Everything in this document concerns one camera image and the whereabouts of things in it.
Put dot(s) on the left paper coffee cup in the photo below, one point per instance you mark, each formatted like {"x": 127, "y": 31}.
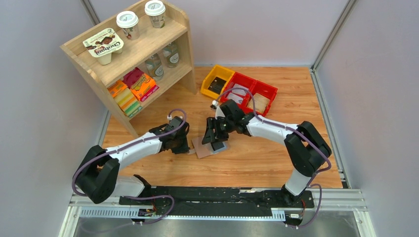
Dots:
{"x": 128, "y": 22}

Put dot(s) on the right paper coffee cup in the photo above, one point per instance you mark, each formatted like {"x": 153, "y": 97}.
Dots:
{"x": 155, "y": 9}

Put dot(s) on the orange snack box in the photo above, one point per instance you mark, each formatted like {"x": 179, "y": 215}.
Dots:
{"x": 144, "y": 87}

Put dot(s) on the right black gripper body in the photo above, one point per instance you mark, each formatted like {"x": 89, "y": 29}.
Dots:
{"x": 221, "y": 124}

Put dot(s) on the right glass jar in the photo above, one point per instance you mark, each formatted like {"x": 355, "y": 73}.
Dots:
{"x": 171, "y": 55}

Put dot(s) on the Chobani yogurt cup pack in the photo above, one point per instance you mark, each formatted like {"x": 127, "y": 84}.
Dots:
{"x": 102, "y": 45}

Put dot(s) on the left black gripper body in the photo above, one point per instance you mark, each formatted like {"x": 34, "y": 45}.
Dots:
{"x": 181, "y": 145}

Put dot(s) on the dark grey credit card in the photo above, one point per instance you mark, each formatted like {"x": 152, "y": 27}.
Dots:
{"x": 218, "y": 146}

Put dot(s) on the yellow plastic bin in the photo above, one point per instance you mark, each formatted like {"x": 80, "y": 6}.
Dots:
{"x": 216, "y": 71}

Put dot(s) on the black cards in bin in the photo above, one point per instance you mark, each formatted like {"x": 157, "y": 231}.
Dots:
{"x": 216, "y": 86}

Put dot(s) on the paper coffee cup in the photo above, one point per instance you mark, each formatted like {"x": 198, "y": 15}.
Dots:
{"x": 128, "y": 22}
{"x": 155, "y": 9}

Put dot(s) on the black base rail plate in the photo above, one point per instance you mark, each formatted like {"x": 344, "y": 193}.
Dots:
{"x": 216, "y": 201}

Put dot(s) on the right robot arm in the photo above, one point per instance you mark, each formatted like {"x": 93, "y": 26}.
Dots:
{"x": 307, "y": 149}

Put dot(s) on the glass jar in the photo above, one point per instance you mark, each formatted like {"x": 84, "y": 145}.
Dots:
{"x": 155, "y": 67}
{"x": 171, "y": 55}

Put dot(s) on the red plastic bin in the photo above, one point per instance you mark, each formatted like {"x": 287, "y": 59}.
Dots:
{"x": 263, "y": 95}
{"x": 241, "y": 79}

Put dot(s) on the middle red plastic bin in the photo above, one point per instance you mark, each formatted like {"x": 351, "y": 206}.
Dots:
{"x": 241, "y": 79}

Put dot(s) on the beige card holder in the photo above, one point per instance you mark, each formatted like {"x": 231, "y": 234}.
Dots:
{"x": 202, "y": 151}

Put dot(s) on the wooden shelf unit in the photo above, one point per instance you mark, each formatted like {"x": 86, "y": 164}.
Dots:
{"x": 135, "y": 52}

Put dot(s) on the right red plastic bin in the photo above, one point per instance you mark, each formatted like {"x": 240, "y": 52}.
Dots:
{"x": 263, "y": 95}

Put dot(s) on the left glass jar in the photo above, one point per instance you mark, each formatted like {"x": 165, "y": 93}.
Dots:
{"x": 155, "y": 67}

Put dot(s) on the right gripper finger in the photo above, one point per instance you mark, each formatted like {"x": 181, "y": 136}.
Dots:
{"x": 219, "y": 136}
{"x": 208, "y": 136}

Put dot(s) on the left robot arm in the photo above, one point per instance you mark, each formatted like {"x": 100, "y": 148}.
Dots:
{"x": 98, "y": 174}

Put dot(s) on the colourful sponge stack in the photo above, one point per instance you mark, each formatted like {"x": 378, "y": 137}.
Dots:
{"x": 125, "y": 99}

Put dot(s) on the magenta snack box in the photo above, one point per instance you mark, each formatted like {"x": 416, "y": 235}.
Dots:
{"x": 130, "y": 78}

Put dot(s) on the tan cards in bin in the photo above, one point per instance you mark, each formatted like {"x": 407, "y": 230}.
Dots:
{"x": 259, "y": 103}

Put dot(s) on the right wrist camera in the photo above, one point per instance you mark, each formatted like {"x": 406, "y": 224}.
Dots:
{"x": 216, "y": 107}

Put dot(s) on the white cards in bin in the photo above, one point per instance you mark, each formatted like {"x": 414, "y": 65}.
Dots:
{"x": 237, "y": 93}

